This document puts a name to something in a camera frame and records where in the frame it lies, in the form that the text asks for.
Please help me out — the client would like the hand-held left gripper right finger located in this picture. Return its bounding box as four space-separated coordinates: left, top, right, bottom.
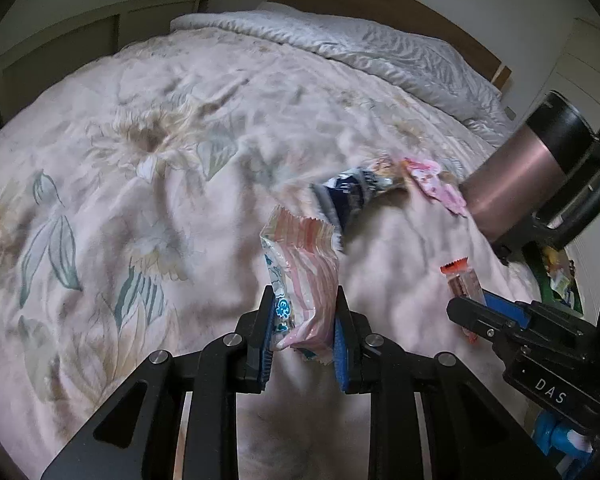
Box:
332 284 563 480

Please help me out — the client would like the small red snack packet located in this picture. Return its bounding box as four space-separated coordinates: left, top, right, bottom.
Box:
440 257 486 346

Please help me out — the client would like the wooden wall panel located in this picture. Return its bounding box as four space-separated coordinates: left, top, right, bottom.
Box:
0 0 213 133

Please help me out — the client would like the flat pink packet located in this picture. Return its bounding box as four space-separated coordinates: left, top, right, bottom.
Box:
402 156 468 218

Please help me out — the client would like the white quilted bedding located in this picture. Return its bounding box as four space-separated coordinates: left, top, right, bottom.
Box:
170 1 515 136

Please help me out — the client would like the clear bag of orange snacks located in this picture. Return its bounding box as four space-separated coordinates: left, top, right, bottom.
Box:
542 247 573 273

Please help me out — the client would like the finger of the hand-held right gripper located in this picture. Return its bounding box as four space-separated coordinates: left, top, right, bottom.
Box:
482 290 536 327
447 297 526 348

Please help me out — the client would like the floral blanket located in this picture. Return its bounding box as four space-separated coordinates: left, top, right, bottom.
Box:
0 22 551 480

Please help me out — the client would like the pink striped snack packet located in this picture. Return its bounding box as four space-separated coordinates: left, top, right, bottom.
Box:
259 206 345 366

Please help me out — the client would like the blue and white snack packet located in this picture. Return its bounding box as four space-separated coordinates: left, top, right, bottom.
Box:
310 155 411 236

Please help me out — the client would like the black and copper thermos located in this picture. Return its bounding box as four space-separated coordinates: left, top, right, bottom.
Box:
459 90 600 267

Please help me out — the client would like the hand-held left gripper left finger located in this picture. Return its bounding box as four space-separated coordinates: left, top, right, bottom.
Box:
40 285 276 480

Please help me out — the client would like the green tray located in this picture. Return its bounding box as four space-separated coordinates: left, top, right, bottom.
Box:
532 245 588 318

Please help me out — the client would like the beige green snack packet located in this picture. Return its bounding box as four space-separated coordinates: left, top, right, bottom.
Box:
550 272 574 296

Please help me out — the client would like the white wardrobe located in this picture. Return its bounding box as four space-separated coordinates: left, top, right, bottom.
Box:
545 15 600 131

